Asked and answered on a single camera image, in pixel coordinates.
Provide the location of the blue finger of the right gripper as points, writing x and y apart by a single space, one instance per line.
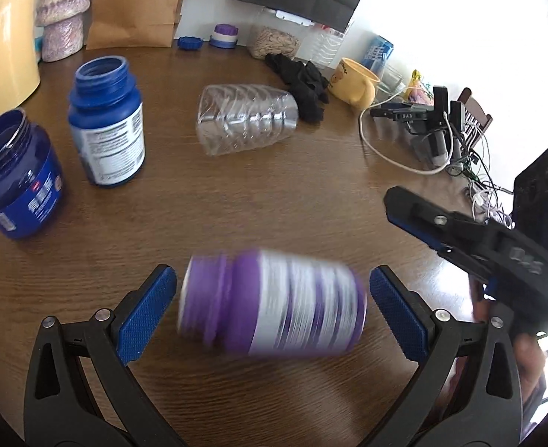
452 235

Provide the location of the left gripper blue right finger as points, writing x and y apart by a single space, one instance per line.
404 311

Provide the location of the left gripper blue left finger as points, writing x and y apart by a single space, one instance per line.
140 312

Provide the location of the purple supplement bottle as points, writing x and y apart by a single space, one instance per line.
270 303

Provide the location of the clear plastic cup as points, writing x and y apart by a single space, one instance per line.
239 117

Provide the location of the person's right hand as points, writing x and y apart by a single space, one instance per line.
529 356

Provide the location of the wooden chair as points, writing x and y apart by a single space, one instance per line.
475 117

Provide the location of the wide blue jar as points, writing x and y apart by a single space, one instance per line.
31 177

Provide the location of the yellow mug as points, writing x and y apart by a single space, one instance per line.
354 84

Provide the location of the clear glass with blue pack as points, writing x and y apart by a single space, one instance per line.
376 59

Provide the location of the black gloves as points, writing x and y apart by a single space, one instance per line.
305 83

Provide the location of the tall blue pill bottle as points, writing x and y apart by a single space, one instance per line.
106 120

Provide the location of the clear water bottle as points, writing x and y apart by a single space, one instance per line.
322 45

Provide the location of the glass jar with grains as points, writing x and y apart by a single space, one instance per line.
268 40

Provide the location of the blue bottle cap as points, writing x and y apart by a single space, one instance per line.
189 43

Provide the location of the yellow thermos jug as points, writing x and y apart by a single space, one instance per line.
19 75

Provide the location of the brown paper bag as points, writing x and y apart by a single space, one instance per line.
133 23

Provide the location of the pink textured vase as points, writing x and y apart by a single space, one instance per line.
62 23

